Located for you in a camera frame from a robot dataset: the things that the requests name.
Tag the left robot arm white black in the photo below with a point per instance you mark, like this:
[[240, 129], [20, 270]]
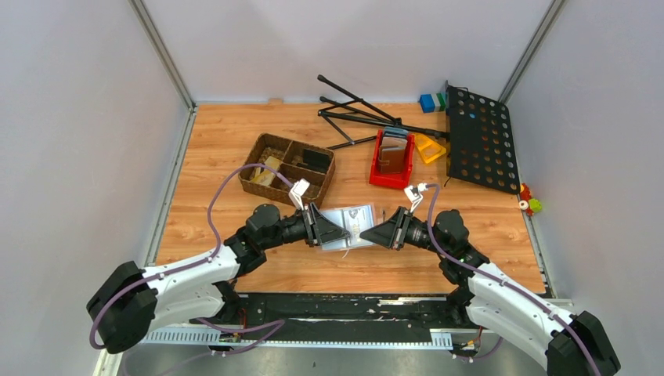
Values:
[[192, 280]]

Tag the black folding stand legs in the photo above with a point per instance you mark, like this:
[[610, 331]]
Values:
[[358, 110]]

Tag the yellow plastic triangle toy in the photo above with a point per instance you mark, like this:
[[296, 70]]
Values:
[[428, 149]]

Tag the aluminium frame rail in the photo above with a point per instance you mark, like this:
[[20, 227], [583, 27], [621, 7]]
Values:
[[301, 318]]

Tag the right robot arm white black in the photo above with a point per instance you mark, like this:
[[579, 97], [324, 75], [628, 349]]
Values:
[[561, 342]]

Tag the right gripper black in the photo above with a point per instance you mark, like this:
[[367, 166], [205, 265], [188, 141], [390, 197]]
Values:
[[391, 233]]

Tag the red plastic bin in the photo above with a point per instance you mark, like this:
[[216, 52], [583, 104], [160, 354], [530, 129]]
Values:
[[393, 181]]

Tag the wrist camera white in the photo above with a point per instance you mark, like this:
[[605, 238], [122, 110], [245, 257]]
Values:
[[415, 194], [297, 192]]

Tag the red green toy pieces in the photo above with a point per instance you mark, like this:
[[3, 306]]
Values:
[[527, 203]]

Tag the blue green white blocks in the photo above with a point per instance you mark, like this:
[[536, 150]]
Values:
[[433, 102]]

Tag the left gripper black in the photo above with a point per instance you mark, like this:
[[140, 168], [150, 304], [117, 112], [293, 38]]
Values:
[[318, 228]]

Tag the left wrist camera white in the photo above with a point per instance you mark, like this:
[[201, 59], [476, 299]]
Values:
[[297, 192]]

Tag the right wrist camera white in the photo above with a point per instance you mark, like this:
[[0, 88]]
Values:
[[415, 194]]

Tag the brown wicker divided basket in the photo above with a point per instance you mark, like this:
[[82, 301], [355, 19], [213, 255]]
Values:
[[290, 153]]

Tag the cards in basket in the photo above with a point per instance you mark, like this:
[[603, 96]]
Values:
[[265, 176]]

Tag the grey VIP credit card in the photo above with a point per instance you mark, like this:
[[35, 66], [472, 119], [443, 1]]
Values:
[[355, 220]]

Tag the black credit card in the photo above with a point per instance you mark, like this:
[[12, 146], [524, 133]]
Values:
[[322, 169], [316, 159]]

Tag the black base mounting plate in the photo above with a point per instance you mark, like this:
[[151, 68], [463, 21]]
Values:
[[344, 318]]

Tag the brown wallet in bin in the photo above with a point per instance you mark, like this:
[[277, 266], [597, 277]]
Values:
[[391, 155]]

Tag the black perforated music stand tray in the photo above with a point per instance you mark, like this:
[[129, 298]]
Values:
[[481, 146]]

